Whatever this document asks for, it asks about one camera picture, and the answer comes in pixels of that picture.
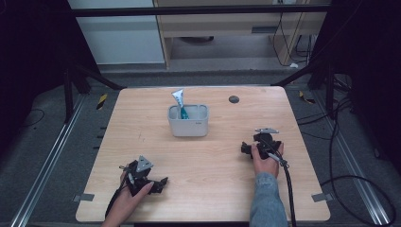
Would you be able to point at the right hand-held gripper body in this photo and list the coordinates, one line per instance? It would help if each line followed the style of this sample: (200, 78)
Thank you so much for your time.
(266, 143)

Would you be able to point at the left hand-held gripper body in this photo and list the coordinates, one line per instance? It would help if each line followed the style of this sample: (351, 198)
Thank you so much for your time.
(140, 176)

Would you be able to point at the grey plastic holder box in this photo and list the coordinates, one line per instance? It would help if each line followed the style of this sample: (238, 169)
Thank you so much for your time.
(188, 127)

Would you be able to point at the white and teal toothpaste tube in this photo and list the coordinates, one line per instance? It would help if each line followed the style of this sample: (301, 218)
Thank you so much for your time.
(179, 99)

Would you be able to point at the person's right hand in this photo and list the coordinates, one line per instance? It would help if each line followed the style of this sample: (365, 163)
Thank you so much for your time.
(268, 165)

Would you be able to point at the person's left hand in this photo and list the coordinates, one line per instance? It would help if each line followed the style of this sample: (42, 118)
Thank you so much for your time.
(124, 206)

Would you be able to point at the grey round table grommet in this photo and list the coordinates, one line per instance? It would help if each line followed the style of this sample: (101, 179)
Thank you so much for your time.
(234, 99)

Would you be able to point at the yellow and black tape strip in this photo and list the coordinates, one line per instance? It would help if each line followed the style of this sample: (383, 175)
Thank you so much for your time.
(306, 98)
(101, 101)

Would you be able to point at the white plug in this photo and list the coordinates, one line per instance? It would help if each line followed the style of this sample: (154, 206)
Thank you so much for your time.
(293, 65)

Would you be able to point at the light wooden desk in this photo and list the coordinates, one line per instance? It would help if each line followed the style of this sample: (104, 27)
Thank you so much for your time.
(220, 23)

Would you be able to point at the black curtain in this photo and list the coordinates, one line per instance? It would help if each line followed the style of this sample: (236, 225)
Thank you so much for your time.
(372, 63)
(31, 47)

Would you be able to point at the white cabinet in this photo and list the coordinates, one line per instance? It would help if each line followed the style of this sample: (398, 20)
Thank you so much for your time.
(119, 41)

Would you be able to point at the grey table edge bracket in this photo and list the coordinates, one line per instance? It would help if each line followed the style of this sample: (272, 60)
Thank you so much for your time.
(83, 197)
(322, 197)

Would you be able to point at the black metal frame stand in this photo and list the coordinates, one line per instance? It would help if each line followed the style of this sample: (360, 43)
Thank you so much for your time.
(68, 94)
(330, 91)

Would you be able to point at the aluminium floor rail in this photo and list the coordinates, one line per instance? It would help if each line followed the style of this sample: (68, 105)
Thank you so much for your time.
(356, 167)
(47, 164)

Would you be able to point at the black horizontal frame bar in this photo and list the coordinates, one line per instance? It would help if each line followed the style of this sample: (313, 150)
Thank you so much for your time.
(189, 11)

